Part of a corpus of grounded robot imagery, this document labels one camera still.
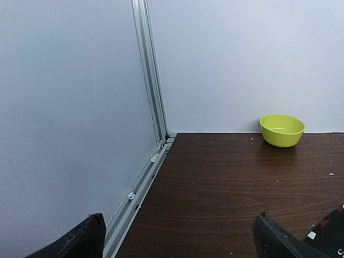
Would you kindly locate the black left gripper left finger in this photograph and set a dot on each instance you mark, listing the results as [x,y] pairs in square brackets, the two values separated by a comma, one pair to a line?
[84,240]

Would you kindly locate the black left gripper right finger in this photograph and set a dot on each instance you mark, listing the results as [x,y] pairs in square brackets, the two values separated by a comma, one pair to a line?
[272,240]

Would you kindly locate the round red black poker mat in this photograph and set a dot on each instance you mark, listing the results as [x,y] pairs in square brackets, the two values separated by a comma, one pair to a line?
[327,236]

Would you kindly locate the lime green plastic bowl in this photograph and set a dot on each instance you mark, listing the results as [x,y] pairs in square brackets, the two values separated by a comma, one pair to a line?
[281,130]

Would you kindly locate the left aluminium frame post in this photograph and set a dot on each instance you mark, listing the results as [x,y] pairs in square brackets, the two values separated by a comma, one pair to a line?
[124,216]

